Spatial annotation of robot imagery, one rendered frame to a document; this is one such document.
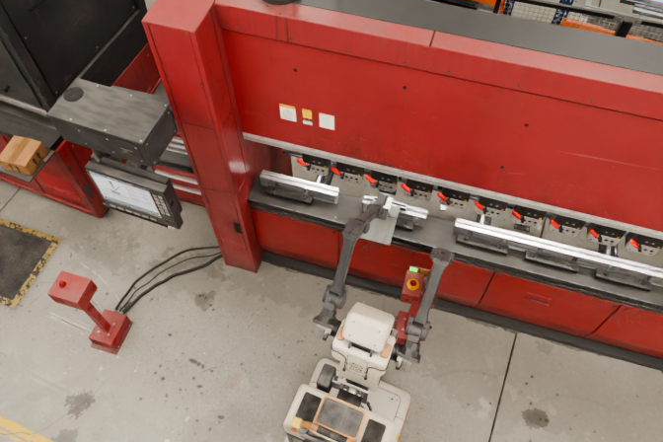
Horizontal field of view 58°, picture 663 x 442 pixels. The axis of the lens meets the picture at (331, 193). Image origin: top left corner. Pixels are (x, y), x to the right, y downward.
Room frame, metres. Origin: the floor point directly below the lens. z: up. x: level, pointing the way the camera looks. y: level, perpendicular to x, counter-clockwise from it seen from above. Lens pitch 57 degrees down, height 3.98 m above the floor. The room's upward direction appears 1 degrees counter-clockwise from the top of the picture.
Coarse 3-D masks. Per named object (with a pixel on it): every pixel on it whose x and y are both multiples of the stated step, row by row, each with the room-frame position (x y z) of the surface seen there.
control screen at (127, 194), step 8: (96, 176) 1.73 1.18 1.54; (104, 176) 1.71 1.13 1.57; (104, 184) 1.72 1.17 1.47; (112, 184) 1.70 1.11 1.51; (120, 184) 1.68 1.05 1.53; (128, 184) 1.66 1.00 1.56; (104, 192) 1.73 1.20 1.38; (112, 192) 1.71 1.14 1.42; (120, 192) 1.69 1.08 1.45; (128, 192) 1.67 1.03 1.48; (136, 192) 1.65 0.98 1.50; (144, 192) 1.63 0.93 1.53; (112, 200) 1.72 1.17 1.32; (120, 200) 1.70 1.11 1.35; (128, 200) 1.68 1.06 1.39; (136, 200) 1.66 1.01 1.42; (144, 200) 1.64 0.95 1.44; (152, 200) 1.62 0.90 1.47; (144, 208) 1.65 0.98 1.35; (152, 208) 1.63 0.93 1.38
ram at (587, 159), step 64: (256, 64) 2.07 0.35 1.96; (320, 64) 1.98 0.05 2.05; (384, 64) 1.89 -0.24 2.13; (256, 128) 2.09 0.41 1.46; (320, 128) 1.98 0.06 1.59; (384, 128) 1.88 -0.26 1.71; (448, 128) 1.79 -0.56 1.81; (512, 128) 1.70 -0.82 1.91; (576, 128) 1.63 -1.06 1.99; (640, 128) 1.56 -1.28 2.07; (512, 192) 1.67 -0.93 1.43; (576, 192) 1.59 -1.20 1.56; (640, 192) 1.51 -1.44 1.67
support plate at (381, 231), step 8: (392, 208) 1.85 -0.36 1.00; (400, 208) 1.86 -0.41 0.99; (392, 216) 1.80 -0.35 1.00; (376, 224) 1.74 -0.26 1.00; (384, 224) 1.74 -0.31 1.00; (392, 224) 1.74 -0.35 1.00; (368, 232) 1.69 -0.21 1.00; (376, 232) 1.69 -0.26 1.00; (384, 232) 1.69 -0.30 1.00; (392, 232) 1.69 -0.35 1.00; (368, 240) 1.64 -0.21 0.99; (376, 240) 1.64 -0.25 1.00; (384, 240) 1.64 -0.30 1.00
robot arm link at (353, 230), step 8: (352, 224) 1.44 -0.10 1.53; (360, 224) 1.44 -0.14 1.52; (344, 232) 1.38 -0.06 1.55; (352, 232) 1.38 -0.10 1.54; (360, 232) 1.39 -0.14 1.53; (344, 240) 1.36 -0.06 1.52; (352, 240) 1.35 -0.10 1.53; (344, 248) 1.33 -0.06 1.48; (352, 248) 1.33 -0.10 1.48; (344, 256) 1.31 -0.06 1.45; (344, 264) 1.28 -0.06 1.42; (336, 272) 1.26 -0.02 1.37; (344, 272) 1.25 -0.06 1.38; (336, 280) 1.23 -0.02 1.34; (344, 280) 1.24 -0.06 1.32; (328, 288) 1.21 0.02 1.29; (336, 288) 1.20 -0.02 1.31; (344, 296) 1.18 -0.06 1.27; (336, 304) 1.14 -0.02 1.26
